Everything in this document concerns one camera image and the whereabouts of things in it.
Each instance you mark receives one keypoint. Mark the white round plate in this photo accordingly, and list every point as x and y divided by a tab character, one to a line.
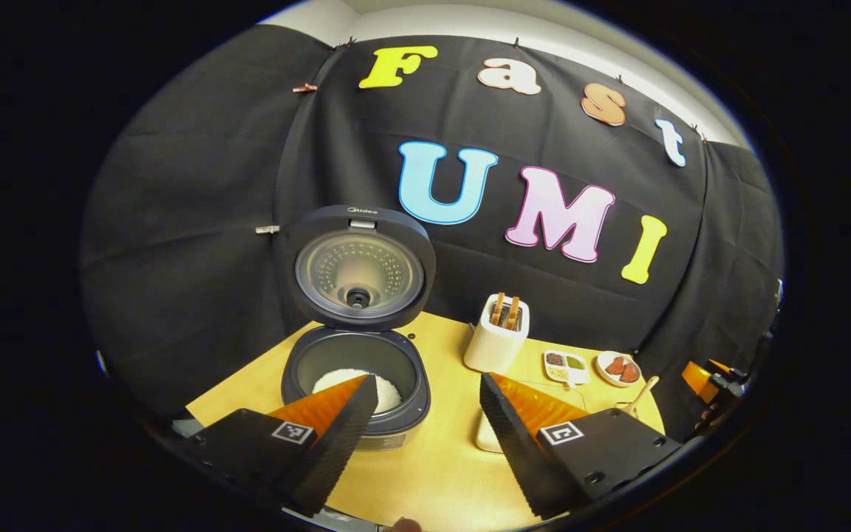
600	369

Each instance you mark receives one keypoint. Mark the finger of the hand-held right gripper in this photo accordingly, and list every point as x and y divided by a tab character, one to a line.
697	380
719	365

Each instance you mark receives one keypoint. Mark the dark grey rice cooker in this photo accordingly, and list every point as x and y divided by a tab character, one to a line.
359	220

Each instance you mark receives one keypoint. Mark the white rice heap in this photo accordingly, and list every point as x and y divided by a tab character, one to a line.
337	380
488	442

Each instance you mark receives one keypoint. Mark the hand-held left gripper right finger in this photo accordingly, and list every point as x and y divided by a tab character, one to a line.
521	451

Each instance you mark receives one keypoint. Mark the red meat slice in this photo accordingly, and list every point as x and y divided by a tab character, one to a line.
614	366
630	373

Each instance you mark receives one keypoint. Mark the white toaster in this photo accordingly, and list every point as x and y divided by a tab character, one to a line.
492	347

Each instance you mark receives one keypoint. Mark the silver clip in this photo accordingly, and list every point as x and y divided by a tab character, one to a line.
267	230

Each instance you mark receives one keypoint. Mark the toast slice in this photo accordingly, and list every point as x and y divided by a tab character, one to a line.
497	310
513	314

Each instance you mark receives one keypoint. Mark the black backdrop cloth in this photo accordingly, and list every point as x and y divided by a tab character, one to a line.
211	222

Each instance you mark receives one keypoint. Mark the pink clip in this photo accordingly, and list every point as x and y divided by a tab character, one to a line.
305	88

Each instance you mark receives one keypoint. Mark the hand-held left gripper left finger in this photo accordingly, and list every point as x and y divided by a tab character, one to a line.
337	451

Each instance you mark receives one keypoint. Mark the white divided dish of grains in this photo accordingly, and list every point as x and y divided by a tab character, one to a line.
566	368

